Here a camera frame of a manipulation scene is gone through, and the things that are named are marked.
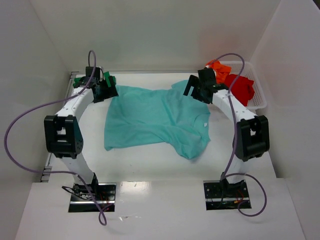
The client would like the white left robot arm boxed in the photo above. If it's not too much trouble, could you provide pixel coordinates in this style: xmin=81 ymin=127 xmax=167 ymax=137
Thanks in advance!
xmin=44 ymin=66 xmax=118 ymax=189

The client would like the orange t shirt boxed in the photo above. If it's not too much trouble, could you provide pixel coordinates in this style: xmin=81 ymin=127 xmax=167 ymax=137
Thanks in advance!
xmin=205 ymin=59 xmax=232 ymax=84

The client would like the teal t shirt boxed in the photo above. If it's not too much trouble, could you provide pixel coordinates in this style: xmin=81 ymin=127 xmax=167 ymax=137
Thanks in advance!
xmin=104 ymin=80 xmax=210 ymax=160

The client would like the white plastic basket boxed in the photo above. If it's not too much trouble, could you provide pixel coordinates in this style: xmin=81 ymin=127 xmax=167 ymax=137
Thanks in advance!
xmin=221 ymin=60 xmax=267 ymax=112

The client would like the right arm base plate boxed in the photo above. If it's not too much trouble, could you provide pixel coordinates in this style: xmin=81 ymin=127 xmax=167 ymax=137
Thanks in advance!
xmin=203 ymin=180 xmax=252 ymax=211

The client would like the green folded t shirt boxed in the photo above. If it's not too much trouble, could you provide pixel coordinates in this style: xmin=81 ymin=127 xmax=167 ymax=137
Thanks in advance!
xmin=72 ymin=71 xmax=117 ymax=88

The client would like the red t shirt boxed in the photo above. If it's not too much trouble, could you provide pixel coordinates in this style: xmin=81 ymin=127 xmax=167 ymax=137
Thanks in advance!
xmin=218 ymin=74 xmax=255 ymax=107

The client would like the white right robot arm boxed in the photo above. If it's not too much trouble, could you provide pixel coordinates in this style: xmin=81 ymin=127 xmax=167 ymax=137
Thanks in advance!
xmin=183 ymin=68 xmax=270 ymax=184

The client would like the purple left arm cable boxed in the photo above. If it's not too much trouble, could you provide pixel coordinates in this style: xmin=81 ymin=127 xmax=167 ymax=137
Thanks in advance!
xmin=3 ymin=49 xmax=116 ymax=226

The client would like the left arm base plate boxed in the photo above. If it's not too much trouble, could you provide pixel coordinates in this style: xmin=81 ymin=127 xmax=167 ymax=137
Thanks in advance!
xmin=61 ymin=183 xmax=117 ymax=213

